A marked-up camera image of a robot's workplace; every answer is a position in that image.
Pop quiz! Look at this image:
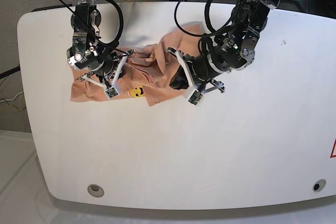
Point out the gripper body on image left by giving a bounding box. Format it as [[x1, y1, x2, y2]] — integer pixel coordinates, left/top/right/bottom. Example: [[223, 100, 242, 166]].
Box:
[[76, 47, 134, 88]]

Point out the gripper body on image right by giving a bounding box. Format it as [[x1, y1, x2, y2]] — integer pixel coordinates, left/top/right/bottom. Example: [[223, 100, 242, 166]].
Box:
[[166, 47, 225, 93]]

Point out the peach T-shirt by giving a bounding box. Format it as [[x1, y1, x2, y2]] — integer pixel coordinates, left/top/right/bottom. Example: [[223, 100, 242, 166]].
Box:
[[70, 29, 199, 106]]

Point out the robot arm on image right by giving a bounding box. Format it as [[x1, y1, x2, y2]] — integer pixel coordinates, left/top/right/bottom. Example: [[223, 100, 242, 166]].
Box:
[[170, 0, 280, 93]]

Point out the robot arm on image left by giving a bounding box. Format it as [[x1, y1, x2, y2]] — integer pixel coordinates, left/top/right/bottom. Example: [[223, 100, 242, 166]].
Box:
[[67, 0, 129, 89]]

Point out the black bar at left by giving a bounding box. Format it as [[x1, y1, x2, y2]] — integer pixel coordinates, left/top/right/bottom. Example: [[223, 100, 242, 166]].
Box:
[[0, 65, 20, 79]]

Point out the left table grommet hole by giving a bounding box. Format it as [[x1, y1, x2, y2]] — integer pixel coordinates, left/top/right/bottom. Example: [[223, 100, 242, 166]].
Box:
[[87, 184, 104, 198]]

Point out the table grommet hole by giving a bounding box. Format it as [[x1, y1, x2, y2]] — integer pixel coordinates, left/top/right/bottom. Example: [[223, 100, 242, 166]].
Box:
[[87, 184, 104, 198], [313, 179, 327, 192]]

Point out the right table grommet hole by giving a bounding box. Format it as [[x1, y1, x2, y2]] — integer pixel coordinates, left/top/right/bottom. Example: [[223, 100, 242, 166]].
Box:
[[313, 179, 327, 192]]

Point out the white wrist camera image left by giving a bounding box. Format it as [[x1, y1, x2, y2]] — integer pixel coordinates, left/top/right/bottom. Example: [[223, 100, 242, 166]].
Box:
[[103, 86, 120, 100]]

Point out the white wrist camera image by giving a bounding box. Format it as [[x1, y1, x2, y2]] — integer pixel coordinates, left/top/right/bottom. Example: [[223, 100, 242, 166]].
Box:
[[183, 89, 203, 106], [103, 86, 120, 100]]

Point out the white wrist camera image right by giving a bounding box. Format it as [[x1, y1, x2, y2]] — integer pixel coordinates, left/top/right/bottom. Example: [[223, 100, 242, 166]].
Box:
[[183, 89, 203, 106]]

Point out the yellow cable on floor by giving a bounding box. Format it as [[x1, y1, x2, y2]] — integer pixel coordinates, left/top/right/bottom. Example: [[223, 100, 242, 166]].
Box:
[[0, 93, 25, 113]]

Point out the white cable on floor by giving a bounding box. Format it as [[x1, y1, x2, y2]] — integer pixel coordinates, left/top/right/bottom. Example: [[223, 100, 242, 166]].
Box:
[[0, 91, 24, 104]]

